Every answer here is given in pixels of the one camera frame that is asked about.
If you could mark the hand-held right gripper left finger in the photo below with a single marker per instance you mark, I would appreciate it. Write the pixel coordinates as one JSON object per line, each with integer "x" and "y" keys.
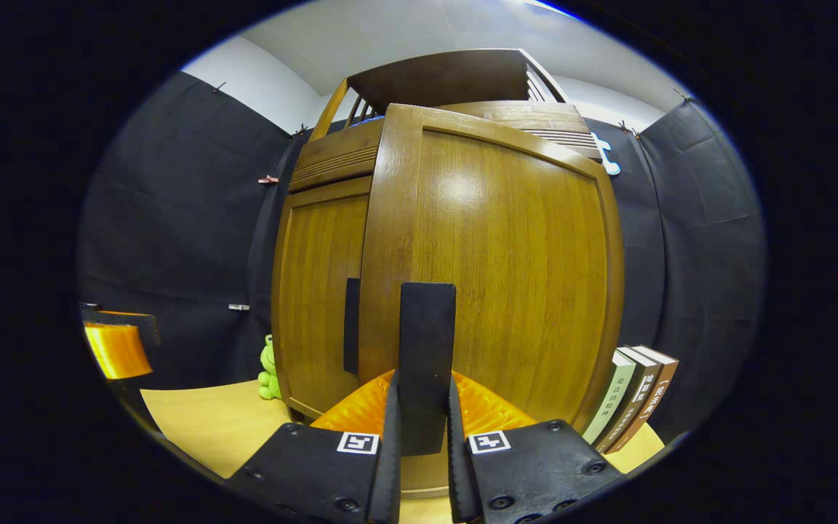
{"x": 390, "y": 466}

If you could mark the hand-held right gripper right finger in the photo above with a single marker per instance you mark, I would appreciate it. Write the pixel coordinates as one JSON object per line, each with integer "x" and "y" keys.
{"x": 459, "y": 466}

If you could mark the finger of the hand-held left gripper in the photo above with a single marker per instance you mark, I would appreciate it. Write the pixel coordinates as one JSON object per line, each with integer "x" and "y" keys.
{"x": 121, "y": 320}
{"x": 119, "y": 353}

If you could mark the wooden shoe cabinet door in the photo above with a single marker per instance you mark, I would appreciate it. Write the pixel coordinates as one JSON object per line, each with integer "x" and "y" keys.
{"x": 521, "y": 255}
{"x": 317, "y": 291}

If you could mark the wooden double-door shoe cabinet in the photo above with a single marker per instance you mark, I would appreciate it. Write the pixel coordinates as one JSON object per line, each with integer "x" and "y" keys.
{"x": 448, "y": 76}

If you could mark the wooden cabinet drawer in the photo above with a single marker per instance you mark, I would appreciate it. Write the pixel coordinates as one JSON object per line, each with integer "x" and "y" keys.
{"x": 339, "y": 149}

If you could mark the black backdrop cloth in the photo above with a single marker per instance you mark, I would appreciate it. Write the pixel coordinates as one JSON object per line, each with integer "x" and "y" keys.
{"x": 172, "y": 218}

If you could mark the green frog plush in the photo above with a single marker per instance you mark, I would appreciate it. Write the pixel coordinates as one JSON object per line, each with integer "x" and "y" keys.
{"x": 268, "y": 378}

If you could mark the green and white book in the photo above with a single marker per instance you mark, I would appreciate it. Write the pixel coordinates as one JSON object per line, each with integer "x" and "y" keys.
{"x": 612, "y": 397}

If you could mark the dark cover book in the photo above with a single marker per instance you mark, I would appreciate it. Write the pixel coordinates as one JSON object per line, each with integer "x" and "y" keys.
{"x": 633, "y": 404}

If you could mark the brown cover book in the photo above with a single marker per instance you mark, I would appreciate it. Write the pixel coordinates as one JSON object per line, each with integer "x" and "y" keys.
{"x": 657, "y": 397}

